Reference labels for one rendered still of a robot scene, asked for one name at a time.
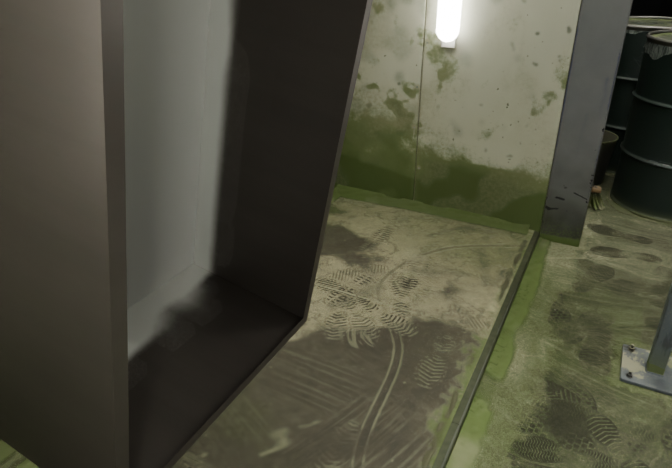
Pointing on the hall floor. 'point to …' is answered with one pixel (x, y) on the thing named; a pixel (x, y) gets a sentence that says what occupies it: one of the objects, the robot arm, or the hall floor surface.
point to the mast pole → (659, 355)
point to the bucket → (605, 155)
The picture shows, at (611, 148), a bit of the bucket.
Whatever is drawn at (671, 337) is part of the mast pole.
